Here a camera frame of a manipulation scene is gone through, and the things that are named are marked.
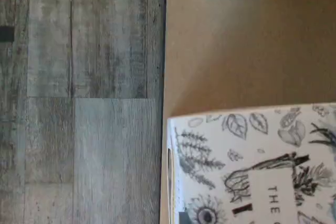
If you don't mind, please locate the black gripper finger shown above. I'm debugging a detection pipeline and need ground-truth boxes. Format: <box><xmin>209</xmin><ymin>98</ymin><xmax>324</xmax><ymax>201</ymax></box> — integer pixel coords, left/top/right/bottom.
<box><xmin>178</xmin><ymin>211</ymin><xmax>190</xmax><ymax>224</ymax></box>

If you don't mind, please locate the white tea box yellow strip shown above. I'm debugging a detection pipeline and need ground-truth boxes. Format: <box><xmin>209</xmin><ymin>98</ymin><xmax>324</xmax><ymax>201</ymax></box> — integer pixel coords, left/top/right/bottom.
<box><xmin>166</xmin><ymin>102</ymin><xmax>336</xmax><ymax>224</ymax></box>

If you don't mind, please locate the wooden shelf board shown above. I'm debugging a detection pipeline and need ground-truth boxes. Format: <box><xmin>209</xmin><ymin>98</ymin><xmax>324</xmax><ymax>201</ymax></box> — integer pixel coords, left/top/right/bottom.
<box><xmin>159</xmin><ymin>0</ymin><xmax>336</xmax><ymax>224</ymax></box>

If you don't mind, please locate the black metal shelving rack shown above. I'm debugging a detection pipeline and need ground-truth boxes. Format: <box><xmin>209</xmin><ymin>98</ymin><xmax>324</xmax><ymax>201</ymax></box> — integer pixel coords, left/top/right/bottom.
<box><xmin>156</xmin><ymin>0</ymin><xmax>169</xmax><ymax>224</ymax></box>

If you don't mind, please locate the black floor object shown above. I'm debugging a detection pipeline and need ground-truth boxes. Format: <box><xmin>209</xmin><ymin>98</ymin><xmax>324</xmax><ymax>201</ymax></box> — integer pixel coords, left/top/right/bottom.
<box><xmin>0</xmin><ymin>26</ymin><xmax>14</xmax><ymax>43</ymax></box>

